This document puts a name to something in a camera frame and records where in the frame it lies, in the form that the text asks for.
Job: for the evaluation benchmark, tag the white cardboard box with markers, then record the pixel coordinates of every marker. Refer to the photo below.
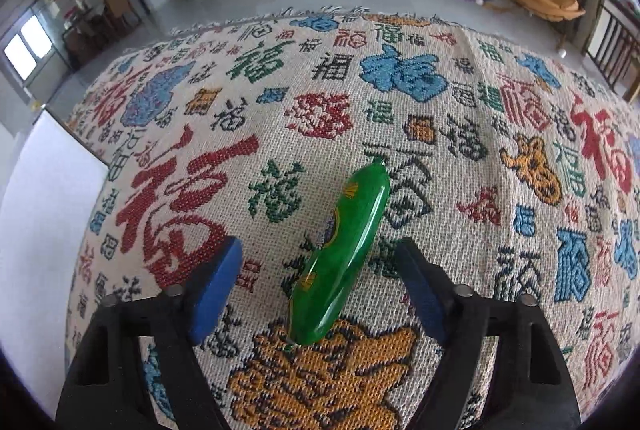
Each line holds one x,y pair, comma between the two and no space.
45,208

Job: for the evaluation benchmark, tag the dark wooden dining chair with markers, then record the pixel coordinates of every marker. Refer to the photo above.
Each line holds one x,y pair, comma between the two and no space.
613,47

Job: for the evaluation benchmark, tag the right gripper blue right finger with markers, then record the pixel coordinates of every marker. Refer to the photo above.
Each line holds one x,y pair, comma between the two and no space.
427,286

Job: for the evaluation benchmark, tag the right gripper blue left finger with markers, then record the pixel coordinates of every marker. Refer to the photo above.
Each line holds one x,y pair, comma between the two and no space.
208,289

